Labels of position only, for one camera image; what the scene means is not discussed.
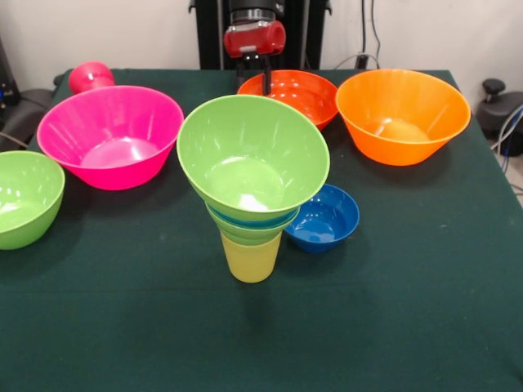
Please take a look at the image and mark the light blue cable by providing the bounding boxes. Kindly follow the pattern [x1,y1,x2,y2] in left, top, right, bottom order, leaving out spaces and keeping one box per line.
[489,104,523,175]

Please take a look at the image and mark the black computer tower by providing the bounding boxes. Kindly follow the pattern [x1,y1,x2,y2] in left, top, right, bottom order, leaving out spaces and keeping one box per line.
[0,36,20,108]

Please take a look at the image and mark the large pink plastic bowl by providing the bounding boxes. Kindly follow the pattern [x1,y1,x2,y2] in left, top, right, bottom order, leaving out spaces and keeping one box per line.
[36,84,186,191]

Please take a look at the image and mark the dark blue plastic bowl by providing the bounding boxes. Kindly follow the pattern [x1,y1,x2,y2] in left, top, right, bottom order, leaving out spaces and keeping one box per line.
[284,183,361,253]

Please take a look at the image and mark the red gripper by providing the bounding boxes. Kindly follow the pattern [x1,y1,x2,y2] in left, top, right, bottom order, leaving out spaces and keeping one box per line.
[223,19,287,97]

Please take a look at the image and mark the dark green tablecloth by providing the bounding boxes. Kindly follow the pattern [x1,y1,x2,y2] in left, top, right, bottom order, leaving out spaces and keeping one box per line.
[0,67,523,392]

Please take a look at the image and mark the grey cable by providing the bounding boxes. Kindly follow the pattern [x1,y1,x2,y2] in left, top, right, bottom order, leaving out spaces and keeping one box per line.
[0,131,29,149]

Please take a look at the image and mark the light blue plastic bowl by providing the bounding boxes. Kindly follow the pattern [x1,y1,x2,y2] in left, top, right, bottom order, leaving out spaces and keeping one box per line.
[207,206,300,229]

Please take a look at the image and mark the red plastic cup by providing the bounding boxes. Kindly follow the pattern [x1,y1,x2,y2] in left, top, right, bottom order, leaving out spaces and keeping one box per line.
[67,60,117,96]

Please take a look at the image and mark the large green plastic bowl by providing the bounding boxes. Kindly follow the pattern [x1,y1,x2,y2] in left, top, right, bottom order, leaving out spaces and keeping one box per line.
[0,150,66,252]
[176,94,331,223]

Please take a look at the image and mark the small green plastic bowl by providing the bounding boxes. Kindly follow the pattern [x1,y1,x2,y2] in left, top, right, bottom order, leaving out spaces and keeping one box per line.
[206,203,302,247]

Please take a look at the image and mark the red-orange plastic bowl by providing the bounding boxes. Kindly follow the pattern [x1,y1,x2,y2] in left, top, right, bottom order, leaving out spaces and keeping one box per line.
[236,69,339,131]

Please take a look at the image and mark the large orange plastic bowl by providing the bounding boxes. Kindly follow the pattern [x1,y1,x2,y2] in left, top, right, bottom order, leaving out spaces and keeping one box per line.
[334,68,472,167]

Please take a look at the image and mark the yellow plastic cup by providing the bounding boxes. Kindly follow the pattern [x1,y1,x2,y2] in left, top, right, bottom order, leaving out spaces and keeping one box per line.
[220,230,284,283]

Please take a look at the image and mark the black wall cable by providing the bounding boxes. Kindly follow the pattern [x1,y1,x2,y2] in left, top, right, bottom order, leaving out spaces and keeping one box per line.
[361,0,382,58]

